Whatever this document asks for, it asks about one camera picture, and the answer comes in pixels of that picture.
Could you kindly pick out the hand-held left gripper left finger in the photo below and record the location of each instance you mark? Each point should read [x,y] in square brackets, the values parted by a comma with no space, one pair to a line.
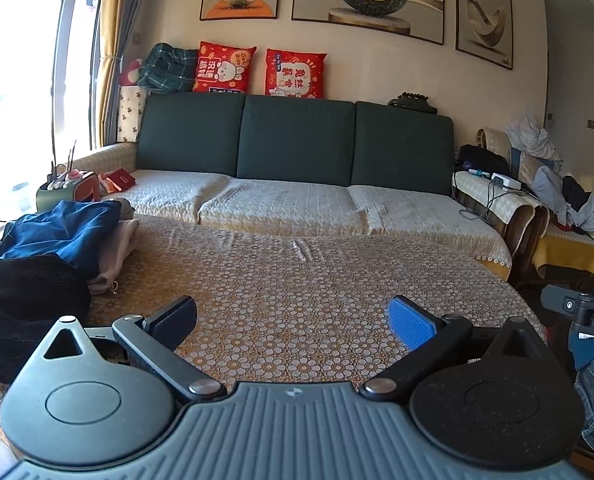
[174,321]

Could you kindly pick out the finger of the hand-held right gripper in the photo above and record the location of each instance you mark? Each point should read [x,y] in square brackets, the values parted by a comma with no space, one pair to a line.
[559,299]

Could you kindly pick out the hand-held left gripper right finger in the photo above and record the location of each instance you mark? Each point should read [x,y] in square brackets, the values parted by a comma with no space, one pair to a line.
[411,325]

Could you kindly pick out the pile of pale clothes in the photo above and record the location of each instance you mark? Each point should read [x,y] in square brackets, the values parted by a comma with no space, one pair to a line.
[552,185]

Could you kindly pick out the teal cloth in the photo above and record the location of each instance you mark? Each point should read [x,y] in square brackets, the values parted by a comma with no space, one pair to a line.
[584,352]

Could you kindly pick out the yellow seat cushion cover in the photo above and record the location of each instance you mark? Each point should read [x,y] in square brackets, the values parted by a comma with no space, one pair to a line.
[569,252]

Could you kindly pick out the beige garment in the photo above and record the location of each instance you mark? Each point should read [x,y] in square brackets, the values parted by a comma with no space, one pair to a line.
[119,252]

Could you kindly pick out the wooden armchair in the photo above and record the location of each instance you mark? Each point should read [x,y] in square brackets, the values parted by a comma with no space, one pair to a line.
[522,215]

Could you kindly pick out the white power strip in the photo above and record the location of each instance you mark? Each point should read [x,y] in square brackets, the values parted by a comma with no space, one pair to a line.
[507,181]

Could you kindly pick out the blue garment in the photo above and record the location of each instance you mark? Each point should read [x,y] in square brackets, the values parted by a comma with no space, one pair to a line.
[62,232]

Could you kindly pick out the red booklet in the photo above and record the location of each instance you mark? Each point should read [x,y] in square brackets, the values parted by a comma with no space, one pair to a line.
[119,180]

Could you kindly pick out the black garment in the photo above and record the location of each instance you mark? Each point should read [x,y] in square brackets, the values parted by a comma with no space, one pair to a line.
[22,310]

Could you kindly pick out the black bag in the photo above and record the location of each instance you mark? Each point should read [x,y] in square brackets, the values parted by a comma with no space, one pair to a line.
[482,160]

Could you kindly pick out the green storage box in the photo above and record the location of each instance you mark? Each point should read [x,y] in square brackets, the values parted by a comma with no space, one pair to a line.
[57,199]

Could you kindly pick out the patterned paper bag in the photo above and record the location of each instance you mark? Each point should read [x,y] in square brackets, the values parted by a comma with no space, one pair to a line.
[131,112]

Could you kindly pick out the dark green sofa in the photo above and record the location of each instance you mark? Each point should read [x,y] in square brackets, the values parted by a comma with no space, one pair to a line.
[297,140]

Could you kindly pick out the black object on sofa back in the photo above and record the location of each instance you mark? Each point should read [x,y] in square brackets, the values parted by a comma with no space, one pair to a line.
[412,102]

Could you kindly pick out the red mushroom plush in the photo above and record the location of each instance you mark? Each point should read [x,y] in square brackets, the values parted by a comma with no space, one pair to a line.
[129,74]

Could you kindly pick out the green plaid blanket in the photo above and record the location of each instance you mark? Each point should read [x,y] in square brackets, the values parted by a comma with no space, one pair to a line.
[169,67]

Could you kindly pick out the red printed pillow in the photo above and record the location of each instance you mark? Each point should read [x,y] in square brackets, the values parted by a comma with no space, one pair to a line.
[297,75]
[223,67]

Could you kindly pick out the small painting orange top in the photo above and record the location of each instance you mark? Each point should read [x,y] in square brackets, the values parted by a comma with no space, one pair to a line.
[483,17]

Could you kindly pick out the yellow grey curtain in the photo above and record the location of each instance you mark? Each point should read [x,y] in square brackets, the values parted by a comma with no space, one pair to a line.
[113,35]

